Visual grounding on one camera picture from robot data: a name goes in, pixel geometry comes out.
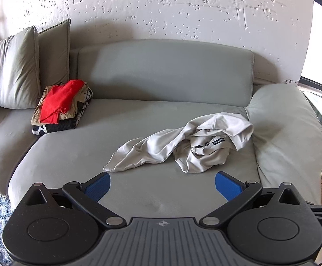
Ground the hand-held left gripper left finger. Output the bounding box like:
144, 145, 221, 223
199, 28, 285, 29
18, 172, 125, 227

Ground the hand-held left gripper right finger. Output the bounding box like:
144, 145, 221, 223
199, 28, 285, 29
199, 172, 307, 226

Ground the white t-shirt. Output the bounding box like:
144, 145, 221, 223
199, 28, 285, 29
103, 111, 254, 174

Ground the red and patterned clothes pile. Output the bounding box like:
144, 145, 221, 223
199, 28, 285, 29
32, 87, 93, 136

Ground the tan garment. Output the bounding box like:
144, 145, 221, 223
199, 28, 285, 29
30, 82, 89, 126

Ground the red garment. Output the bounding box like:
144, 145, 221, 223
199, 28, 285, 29
39, 79, 85, 124

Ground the grey sofa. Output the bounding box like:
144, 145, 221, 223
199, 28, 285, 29
0, 39, 322, 219

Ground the olive grey pillow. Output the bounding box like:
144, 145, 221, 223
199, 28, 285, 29
38, 19, 71, 89

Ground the light grey pillow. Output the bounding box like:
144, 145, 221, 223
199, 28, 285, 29
0, 25, 41, 109

